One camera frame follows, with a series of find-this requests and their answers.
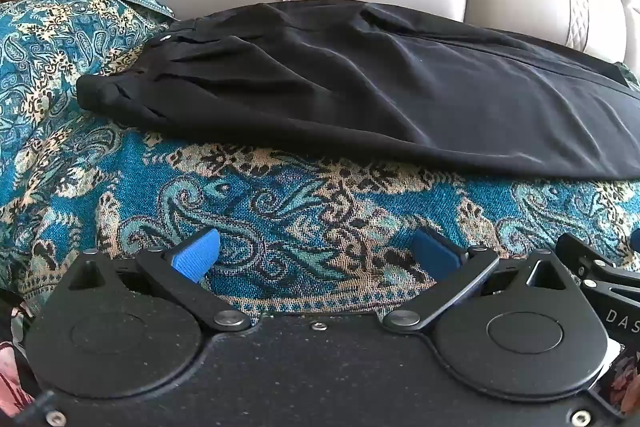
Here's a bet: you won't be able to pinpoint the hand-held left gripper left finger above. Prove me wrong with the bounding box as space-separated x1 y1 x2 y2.
67 228 252 334

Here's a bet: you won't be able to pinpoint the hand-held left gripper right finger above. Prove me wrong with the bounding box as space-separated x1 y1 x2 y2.
382 227 583 335

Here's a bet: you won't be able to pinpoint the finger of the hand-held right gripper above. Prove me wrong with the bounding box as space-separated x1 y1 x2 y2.
555 232 640 294

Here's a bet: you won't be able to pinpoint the black pants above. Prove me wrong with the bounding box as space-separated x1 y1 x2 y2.
76 0 640 182

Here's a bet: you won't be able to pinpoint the teal paisley blanket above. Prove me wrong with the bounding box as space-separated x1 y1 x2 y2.
0 0 640 314

